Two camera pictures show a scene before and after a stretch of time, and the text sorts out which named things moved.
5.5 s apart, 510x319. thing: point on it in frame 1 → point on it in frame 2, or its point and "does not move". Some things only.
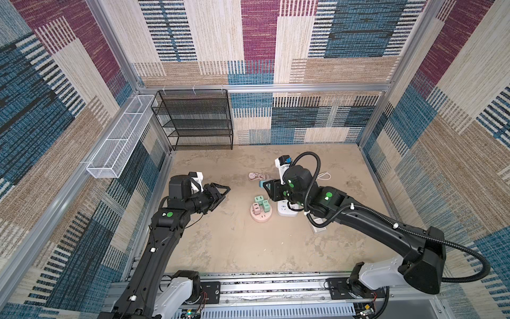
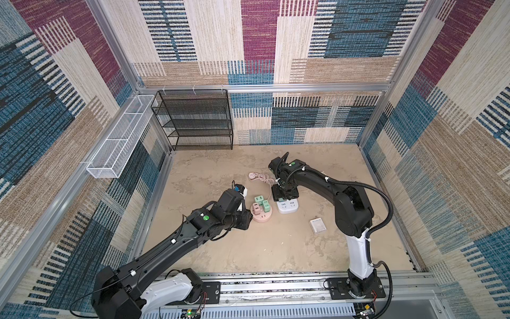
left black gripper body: x=203 y=201 → x=241 y=220
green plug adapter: x=266 y=206 does not move
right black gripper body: x=282 y=191 does not move
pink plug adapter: x=255 y=209 does not move
